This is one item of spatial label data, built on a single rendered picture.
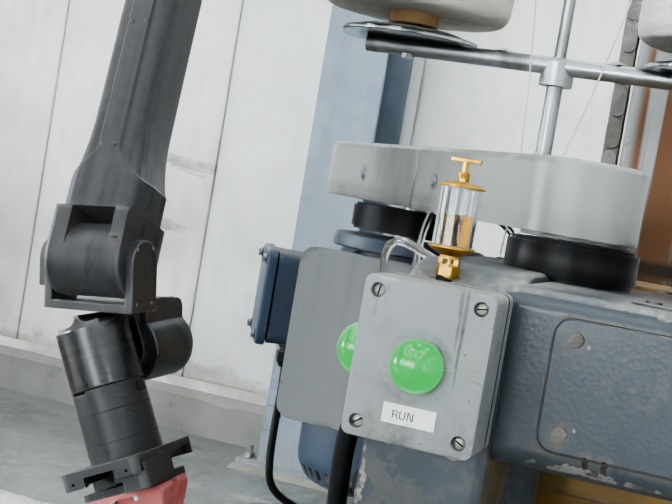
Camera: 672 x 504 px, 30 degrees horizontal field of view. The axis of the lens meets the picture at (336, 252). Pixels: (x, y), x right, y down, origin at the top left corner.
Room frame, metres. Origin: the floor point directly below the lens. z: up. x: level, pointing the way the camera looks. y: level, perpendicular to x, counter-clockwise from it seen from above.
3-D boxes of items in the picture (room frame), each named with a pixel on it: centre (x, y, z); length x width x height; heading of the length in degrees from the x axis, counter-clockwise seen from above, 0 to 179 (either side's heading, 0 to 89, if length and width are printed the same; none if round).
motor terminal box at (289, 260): (1.22, 0.03, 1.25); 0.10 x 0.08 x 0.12; 7
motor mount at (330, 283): (1.13, -0.11, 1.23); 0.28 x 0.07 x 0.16; 72
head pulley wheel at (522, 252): (0.85, -0.16, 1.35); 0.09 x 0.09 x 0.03
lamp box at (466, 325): (0.69, -0.06, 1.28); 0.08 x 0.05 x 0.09; 72
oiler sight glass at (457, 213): (0.76, -0.07, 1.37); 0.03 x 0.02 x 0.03; 72
